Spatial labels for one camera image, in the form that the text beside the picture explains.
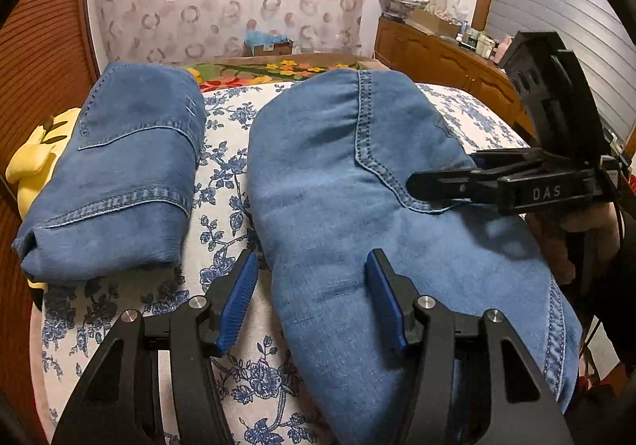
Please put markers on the person's right hand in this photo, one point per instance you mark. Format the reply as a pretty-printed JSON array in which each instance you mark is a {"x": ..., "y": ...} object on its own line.
[{"x": 556, "y": 236}]

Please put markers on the light blue denim pants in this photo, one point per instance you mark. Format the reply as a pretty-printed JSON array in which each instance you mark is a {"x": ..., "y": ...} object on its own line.
[{"x": 357, "y": 206}]

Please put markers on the person's right forearm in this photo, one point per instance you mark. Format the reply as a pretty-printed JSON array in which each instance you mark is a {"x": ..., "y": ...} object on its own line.
[{"x": 611, "y": 306}]

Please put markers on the dark blue denim pants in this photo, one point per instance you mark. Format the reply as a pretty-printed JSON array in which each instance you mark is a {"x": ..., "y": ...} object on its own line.
[{"x": 124, "y": 167}]

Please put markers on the pink bottle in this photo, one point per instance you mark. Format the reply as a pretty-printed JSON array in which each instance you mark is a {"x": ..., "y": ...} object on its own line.
[{"x": 504, "y": 47}]

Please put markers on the wooden cabinet counter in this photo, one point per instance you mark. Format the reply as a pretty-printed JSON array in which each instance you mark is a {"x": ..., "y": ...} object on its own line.
[{"x": 437, "y": 62}]

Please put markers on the floral yellow red blanket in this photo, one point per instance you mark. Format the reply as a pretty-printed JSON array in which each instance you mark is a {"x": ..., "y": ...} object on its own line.
[{"x": 268, "y": 70}]

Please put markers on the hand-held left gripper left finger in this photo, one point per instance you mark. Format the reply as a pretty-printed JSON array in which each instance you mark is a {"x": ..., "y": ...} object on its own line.
[{"x": 238, "y": 306}]

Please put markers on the pink printed quilt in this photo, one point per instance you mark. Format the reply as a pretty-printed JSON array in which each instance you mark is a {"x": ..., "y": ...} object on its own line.
[{"x": 42, "y": 375}]

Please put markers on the flat open cardboard box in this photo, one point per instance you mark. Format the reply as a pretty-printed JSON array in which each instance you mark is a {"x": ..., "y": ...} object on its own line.
[{"x": 435, "y": 24}]

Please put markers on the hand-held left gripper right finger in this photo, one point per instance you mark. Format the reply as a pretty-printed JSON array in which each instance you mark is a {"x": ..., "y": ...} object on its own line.
[{"x": 385, "y": 306}]

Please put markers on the blue floral bed sheet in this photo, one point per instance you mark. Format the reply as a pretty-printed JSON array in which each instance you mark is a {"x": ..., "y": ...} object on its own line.
[{"x": 223, "y": 167}]

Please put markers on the basket of clutter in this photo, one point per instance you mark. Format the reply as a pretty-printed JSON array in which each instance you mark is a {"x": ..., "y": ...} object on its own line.
[{"x": 402, "y": 5}]

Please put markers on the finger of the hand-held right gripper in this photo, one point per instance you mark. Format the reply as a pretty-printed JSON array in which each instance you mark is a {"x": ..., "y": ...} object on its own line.
[
  {"x": 512, "y": 159},
  {"x": 437, "y": 184}
]

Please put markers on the yellow plush toy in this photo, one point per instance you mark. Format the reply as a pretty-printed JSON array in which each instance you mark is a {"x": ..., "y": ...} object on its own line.
[{"x": 35, "y": 152}]

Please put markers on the blue plastic bag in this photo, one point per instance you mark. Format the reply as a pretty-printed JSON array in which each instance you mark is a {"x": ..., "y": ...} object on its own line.
[{"x": 263, "y": 35}]

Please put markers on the group of toiletry bottles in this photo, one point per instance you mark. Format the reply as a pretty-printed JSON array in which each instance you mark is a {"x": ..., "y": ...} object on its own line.
[{"x": 477, "y": 38}]

